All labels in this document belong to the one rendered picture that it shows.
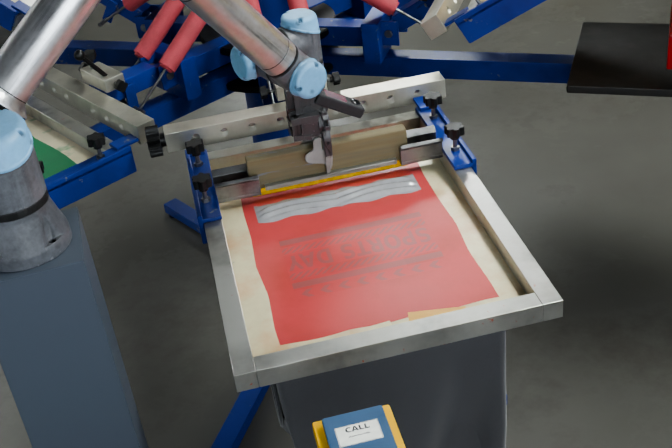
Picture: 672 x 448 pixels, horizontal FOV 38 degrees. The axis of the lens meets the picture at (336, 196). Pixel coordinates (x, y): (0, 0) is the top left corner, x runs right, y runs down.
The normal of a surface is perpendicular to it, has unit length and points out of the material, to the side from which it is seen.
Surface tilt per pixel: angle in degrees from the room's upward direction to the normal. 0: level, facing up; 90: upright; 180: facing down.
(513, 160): 0
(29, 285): 90
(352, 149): 90
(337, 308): 0
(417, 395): 91
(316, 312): 0
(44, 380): 90
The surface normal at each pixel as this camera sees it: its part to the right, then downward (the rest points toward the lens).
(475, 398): 0.01, 0.61
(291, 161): 0.22, 0.51
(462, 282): -0.11, -0.84
